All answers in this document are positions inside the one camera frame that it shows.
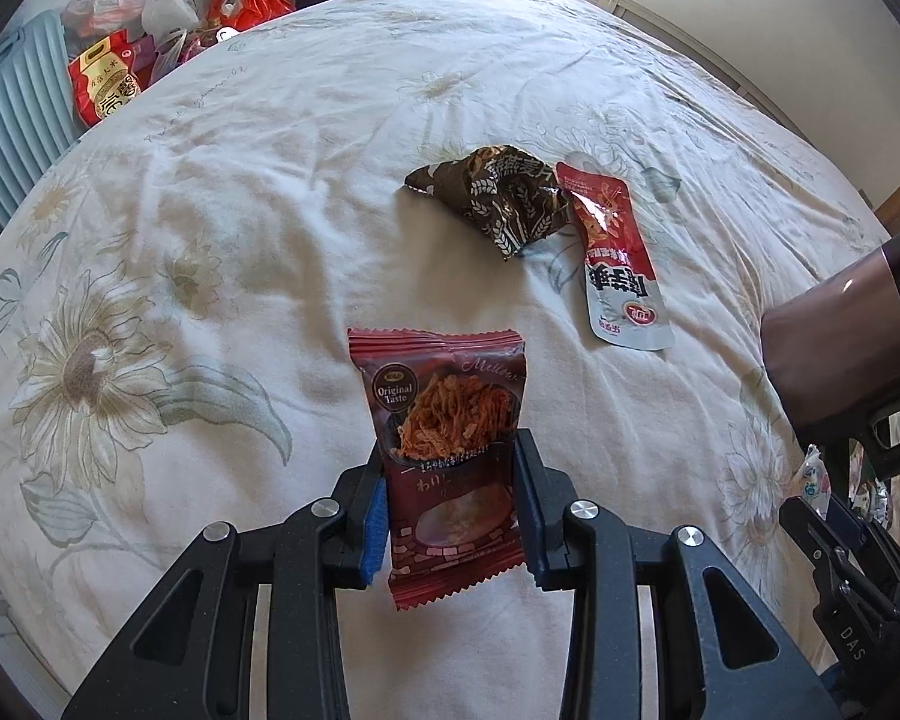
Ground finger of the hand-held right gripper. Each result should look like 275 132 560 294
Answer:
778 496 900 601

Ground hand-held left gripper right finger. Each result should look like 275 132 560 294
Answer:
511 427 845 720

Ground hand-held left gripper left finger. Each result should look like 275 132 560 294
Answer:
60 457 387 720

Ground small white candy packet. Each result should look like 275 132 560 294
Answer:
791 445 827 518

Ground dark red noodle snack packet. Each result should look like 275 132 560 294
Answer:
346 328 530 612

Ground red and white snack pouch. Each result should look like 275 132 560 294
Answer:
553 154 676 352

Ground brown wheat-print snack packet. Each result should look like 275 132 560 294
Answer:
405 144 575 262

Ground brown and black electric kettle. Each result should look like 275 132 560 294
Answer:
760 214 900 481

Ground red and yellow rice bag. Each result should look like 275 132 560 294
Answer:
69 30 145 128

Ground red plastic bag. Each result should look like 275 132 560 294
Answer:
208 0 295 35

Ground light blue suitcase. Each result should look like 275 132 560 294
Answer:
0 11 83 230

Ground clear pink plastic bag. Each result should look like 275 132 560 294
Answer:
61 0 147 38

